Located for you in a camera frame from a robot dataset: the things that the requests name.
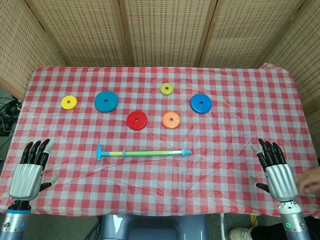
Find blue disc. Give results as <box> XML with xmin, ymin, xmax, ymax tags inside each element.
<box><xmin>189</xmin><ymin>93</ymin><xmax>213</xmax><ymax>115</ymax></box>

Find large teal disc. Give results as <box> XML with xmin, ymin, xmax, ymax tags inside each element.
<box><xmin>94</xmin><ymin>90</ymin><xmax>119</xmax><ymax>113</ymax></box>

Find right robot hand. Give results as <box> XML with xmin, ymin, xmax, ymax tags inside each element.
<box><xmin>249</xmin><ymin>138</ymin><xmax>300</xmax><ymax>202</ymax></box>

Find red white checkered tablecloth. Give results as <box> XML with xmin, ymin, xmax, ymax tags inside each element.
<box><xmin>0</xmin><ymin>62</ymin><xmax>320</xmax><ymax>218</ymax></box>

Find woven bamboo folding screen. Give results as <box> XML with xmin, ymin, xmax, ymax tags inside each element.
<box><xmin>0</xmin><ymin>0</ymin><xmax>320</xmax><ymax>126</ymax></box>

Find small olive yellow disc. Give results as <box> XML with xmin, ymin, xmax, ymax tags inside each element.
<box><xmin>159</xmin><ymin>82</ymin><xmax>174</xmax><ymax>96</ymax></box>

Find red disc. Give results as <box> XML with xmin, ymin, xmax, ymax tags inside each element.
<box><xmin>126</xmin><ymin>110</ymin><xmax>148</xmax><ymax>131</ymax></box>

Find black cables and devices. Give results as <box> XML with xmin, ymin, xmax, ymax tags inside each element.
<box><xmin>0</xmin><ymin>96</ymin><xmax>23</xmax><ymax>137</ymax></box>

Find person's hand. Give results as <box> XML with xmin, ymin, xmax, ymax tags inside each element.
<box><xmin>297</xmin><ymin>166</ymin><xmax>320</xmax><ymax>195</ymax></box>

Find white sneaker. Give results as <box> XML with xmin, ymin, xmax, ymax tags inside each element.
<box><xmin>228</xmin><ymin>226</ymin><xmax>255</xmax><ymax>240</ymax></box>

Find orange disc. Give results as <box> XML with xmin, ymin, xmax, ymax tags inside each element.
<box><xmin>161</xmin><ymin>111</ymin><xmax>181</xmax><ymax>130</ymax></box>

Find green plastic rod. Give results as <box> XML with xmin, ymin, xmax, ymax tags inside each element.
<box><xmin>96</xmin><ymin>144</ymin><xmax>193</xmax><ymax>161</ymax></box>

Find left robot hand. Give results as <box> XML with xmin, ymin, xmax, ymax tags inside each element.
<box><xmin>8</xmin><ymin>138</ymin><xmax>59</xmax><ymax>202</ymax></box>

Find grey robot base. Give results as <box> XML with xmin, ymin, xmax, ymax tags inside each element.
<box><xmin>99</xmin><ymin>214</ymin><xmax>210</xmax><ymax>240</ymax></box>

